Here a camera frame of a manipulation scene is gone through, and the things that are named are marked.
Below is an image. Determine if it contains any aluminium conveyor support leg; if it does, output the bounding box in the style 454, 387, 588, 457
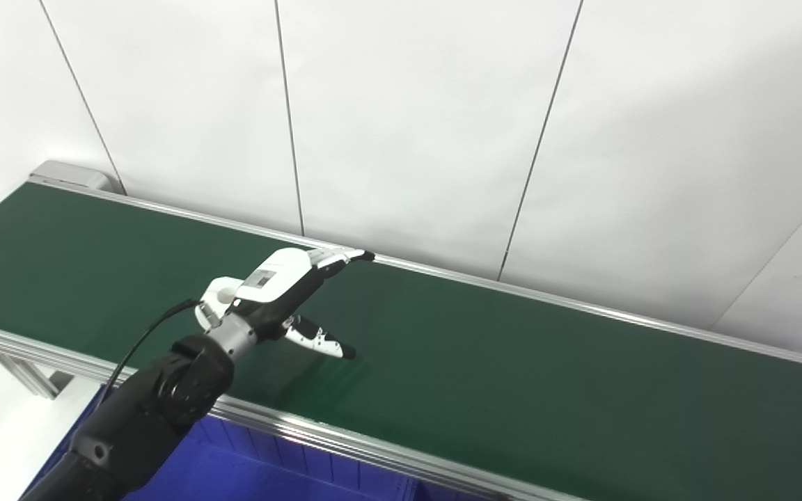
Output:
0, 347, 76, 401

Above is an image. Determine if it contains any grey conveyor end cover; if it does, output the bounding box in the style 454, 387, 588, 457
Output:
28, 161, 113, 191

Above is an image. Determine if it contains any green conveyor belt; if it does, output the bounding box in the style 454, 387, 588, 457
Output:
0, 174, 802, 501

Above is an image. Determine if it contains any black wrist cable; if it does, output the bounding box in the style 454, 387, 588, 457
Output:
98, 299, 201, 411

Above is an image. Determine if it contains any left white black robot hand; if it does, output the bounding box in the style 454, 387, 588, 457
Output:
206, 248, 375, 360

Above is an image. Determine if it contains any blue plastic bin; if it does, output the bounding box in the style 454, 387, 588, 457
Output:
22, 386, 506, 501

